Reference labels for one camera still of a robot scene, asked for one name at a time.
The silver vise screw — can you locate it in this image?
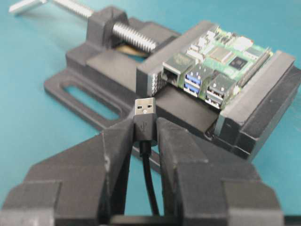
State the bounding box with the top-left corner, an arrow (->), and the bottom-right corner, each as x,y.
8,0 -> 157,54

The green circuit board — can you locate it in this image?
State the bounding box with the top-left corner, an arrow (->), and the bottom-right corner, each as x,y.
160,25 -> 273,110

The black bench vise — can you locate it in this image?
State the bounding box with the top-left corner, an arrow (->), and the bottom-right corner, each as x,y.
44,17 -> 301,160

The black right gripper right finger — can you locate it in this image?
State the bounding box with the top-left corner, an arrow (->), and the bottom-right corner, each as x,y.
157,118 -> 284,226

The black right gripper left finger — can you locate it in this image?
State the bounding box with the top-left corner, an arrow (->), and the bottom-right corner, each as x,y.
0,119 -> 134,226

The black USB cable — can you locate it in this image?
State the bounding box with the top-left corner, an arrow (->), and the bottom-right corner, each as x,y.
133,97 -> 161,217

